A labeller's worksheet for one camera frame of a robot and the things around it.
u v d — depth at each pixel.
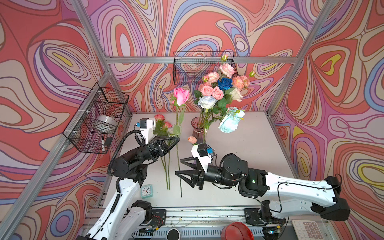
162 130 1.08
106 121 0.72
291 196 0.43
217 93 0.66
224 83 0.66
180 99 0.44
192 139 0.68
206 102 0.61
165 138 0.50
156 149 0.49
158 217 0.73
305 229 0.69
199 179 0.45
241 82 0.72
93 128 0.72
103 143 0.72
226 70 0.67
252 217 0.73
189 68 0.83
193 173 0.45
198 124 0.93
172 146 0.51
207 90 0.65
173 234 0.65
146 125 0.49
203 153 0.44
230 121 0.52
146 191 0.80
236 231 0.69
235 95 0.70
